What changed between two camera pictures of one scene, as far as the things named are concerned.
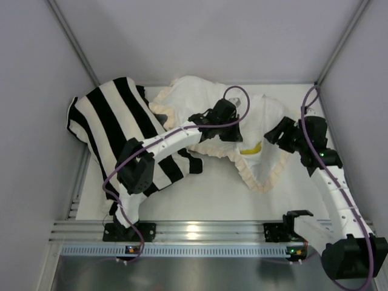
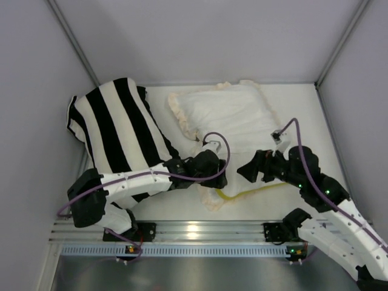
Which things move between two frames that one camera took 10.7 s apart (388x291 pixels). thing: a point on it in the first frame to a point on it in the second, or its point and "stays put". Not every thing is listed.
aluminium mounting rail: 86,231 stays put
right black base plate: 275,233 stays put
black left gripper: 228,130 to 216,174
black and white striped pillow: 108,118 stays put
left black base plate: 117,232 stays put
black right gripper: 285,133 to 262,165
